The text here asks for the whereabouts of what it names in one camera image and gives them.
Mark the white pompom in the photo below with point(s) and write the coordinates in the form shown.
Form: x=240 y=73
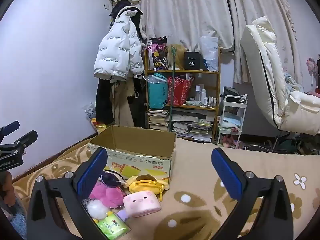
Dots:
x=97 y=208

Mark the white puffer jacket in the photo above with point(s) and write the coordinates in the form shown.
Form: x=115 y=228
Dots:
x=115 y=52

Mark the stack of books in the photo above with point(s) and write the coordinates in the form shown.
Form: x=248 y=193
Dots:
x=157 y=120

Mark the blue rug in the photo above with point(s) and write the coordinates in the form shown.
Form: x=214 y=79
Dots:
x=18 y=220

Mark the pink plush toys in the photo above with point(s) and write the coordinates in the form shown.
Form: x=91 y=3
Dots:
x=230 y=141

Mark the light blue cloth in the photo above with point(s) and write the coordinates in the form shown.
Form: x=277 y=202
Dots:
x=292 y=82

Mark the wooden shelf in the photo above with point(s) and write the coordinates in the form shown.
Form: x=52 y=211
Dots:
x=180 y=72

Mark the colourful printed bag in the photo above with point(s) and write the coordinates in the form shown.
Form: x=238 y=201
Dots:
x=157 y=55

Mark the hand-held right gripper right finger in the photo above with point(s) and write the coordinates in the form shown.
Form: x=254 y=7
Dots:
x=227 y=177

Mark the yellow plush toy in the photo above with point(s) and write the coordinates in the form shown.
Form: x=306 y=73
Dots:
x=146 y=183

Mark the red patterned bag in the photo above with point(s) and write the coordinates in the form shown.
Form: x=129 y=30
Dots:
x=178 y=91

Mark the printed cardboard box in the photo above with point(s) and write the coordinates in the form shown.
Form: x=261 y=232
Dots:
x=140 y=160

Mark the green pole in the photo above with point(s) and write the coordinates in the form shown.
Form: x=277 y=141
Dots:
x=171 y=92

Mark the dark hanging coat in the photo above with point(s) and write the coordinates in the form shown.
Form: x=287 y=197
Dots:
x=103 y=105

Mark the chair base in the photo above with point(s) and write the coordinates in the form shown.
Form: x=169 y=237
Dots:
x=272 y=145

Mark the beige hanging coat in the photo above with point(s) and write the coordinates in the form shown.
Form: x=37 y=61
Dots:
x=122 y=110

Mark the beige floral printed blanket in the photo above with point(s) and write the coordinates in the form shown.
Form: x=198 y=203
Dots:
x=200 y=205

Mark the floral beige curtain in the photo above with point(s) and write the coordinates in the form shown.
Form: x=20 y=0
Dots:
x=257 y=5
x=187 y=10

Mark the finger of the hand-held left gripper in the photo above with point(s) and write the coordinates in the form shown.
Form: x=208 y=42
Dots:
x=10 y=127
x=27 y=138

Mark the white trolley cart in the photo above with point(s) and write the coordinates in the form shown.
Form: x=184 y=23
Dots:
x=232 y=112

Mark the pile of books and papers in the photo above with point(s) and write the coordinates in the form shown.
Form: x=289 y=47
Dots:
x=195 y=127

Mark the black bag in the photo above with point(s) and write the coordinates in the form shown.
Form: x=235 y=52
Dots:
x=231 y=92

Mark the clear plastic bag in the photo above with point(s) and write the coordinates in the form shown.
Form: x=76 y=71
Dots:
x=208 y=52

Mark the black hanging garment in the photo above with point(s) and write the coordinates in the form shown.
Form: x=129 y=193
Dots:
x=139 y=105

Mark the black box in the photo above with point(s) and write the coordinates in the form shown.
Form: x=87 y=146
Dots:
x=192 y=61

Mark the plush doll with pink skirt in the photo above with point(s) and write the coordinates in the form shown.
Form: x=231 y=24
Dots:
x=106 y=195

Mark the person's left hand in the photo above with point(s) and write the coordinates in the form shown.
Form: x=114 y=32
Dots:
x=6 y=186

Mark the black hat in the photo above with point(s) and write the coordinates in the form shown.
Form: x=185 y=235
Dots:
x=122 y=5

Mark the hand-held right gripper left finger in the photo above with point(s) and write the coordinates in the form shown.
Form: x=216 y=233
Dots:
x=92 y=173

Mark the pink fan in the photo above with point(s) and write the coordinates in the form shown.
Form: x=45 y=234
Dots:
x=311 y=66

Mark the pile of snack packets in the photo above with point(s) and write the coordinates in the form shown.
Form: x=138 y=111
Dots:
x=92 y=115

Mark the teal bag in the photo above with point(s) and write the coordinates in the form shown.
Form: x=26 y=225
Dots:
x=157 y=92

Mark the group of cosmetic bottles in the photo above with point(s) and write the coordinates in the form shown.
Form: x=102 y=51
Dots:
x=204 y=96

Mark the green tissue pack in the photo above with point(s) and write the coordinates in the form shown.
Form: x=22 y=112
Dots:
x=112 y=227

